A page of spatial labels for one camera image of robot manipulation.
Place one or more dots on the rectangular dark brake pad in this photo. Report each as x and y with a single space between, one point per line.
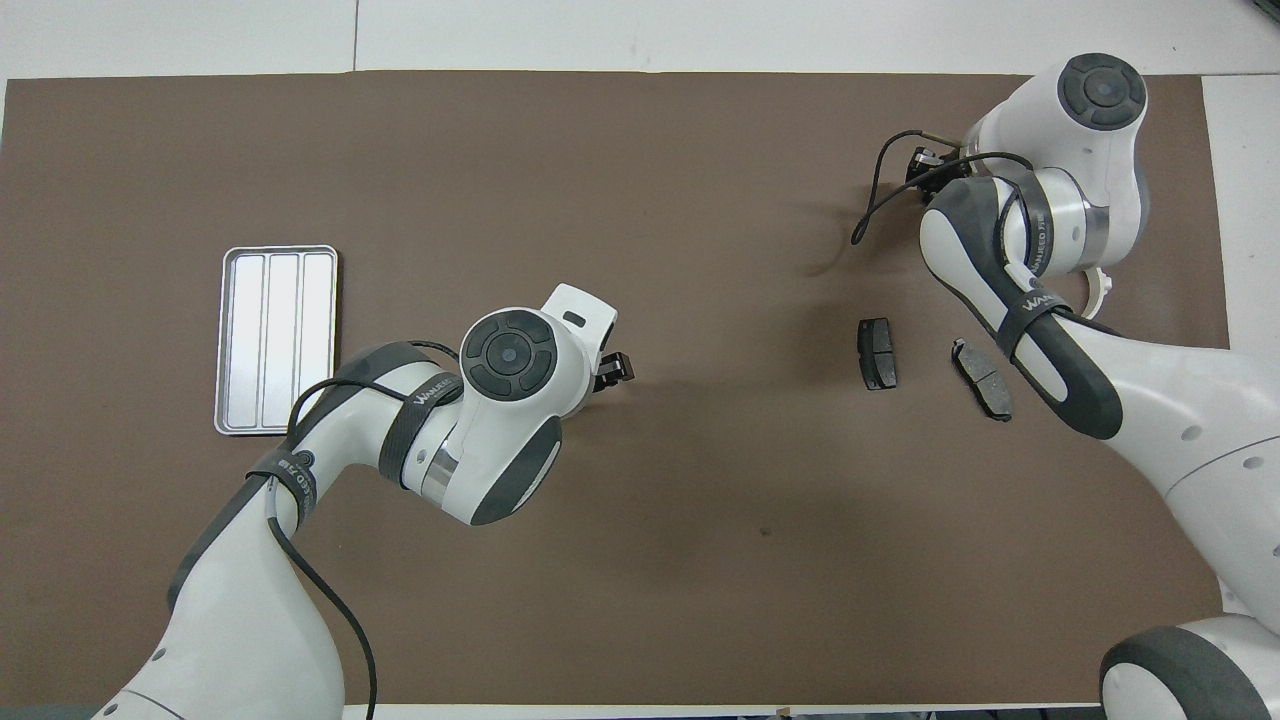
877 354

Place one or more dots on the curved dark brake pad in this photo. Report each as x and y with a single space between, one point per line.
982 380

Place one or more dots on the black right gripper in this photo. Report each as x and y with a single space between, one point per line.
925 172

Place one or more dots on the white curved plastic bracket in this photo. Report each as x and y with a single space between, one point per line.
1103 288

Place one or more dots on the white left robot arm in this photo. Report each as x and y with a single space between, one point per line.
250 620

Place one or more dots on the silver metal tray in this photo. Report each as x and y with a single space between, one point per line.
277 340

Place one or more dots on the brown table mat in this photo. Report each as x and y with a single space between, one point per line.
700 550

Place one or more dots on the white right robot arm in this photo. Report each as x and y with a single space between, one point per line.
1180 400

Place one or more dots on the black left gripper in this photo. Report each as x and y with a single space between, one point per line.
615 370

